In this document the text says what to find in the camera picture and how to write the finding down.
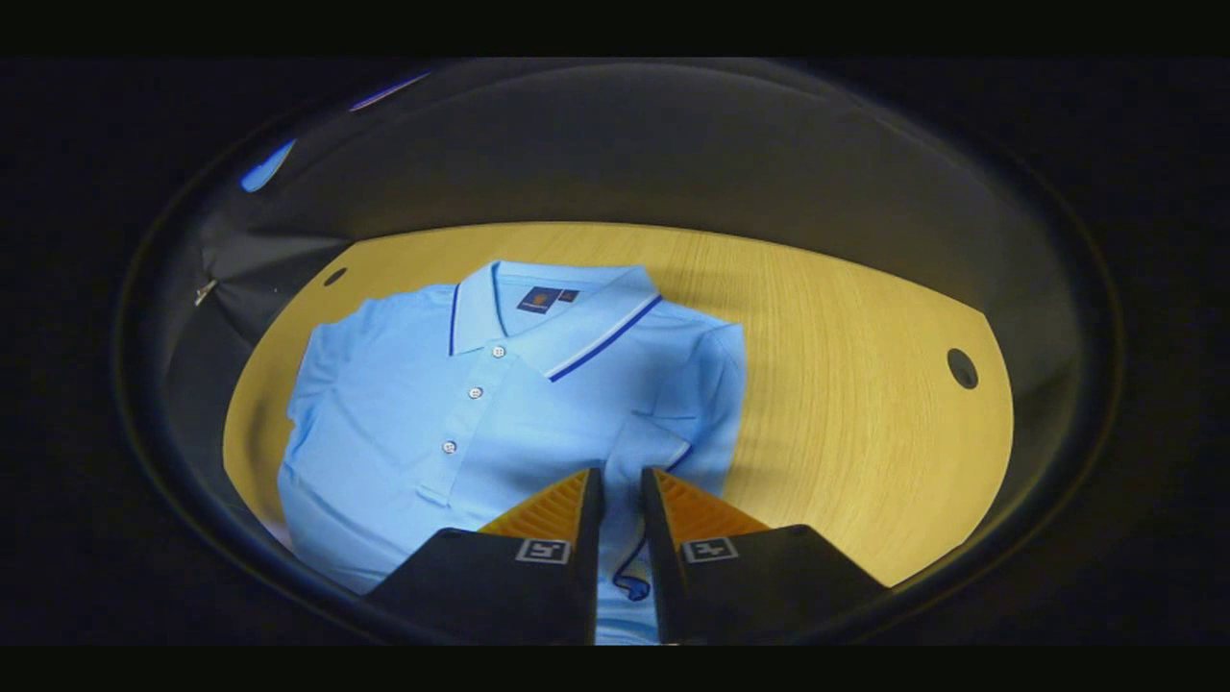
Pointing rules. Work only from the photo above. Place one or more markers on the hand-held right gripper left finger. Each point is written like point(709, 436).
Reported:
point(586, 577)

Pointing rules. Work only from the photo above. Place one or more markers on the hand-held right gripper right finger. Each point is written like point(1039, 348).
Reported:
point(663, 577)

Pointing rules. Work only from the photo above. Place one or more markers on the light blue polo T-shirt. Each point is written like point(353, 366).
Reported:
point(432, 384)

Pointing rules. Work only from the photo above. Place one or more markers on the black backdrop cloth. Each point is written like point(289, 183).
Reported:
point(615, 163)

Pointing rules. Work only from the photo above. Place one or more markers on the small metal clip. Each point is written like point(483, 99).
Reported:
point(205, 291)

